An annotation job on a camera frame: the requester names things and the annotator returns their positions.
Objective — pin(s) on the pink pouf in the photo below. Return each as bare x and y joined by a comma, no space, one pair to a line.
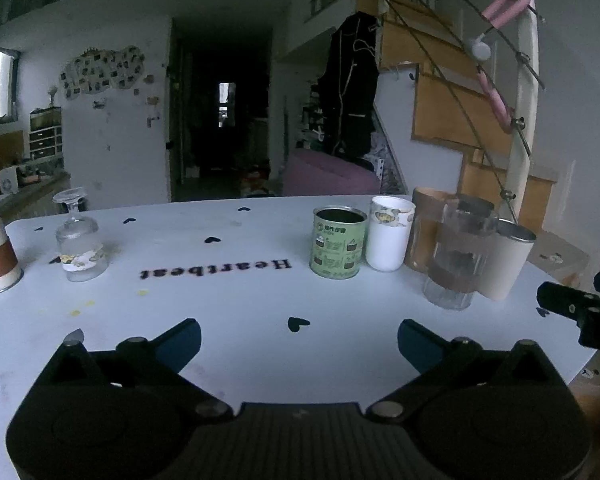
325,175

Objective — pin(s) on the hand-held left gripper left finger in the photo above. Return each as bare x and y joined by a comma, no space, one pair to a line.
180,346

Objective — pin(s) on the tan cup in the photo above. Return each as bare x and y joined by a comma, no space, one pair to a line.
422,230

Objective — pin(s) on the black hanging coat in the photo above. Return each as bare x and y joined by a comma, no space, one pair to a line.
350,90

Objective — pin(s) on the clear glass goblet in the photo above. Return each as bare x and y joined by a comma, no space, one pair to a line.
80,245

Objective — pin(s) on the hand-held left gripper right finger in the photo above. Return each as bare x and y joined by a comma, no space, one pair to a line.
416,346

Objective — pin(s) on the small drawer unit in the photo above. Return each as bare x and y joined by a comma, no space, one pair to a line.
46,135

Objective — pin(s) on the photo collage wall board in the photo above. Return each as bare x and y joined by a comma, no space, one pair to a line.
102,72

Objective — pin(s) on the white metal tumbler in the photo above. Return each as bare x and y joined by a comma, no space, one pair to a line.
505,270

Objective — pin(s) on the wooden staircase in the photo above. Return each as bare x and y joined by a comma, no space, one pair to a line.
445,110

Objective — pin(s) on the small white fan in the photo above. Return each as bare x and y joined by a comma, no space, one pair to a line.
8,180

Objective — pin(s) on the green tin can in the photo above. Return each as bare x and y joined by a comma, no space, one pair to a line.
336,250

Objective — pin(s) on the white cup with cartoon print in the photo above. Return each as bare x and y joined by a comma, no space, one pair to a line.
386,242

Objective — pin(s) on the white stair post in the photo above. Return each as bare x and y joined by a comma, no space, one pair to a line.
522,110

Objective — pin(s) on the clear glass with brown sleeve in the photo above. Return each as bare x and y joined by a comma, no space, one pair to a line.
455,265

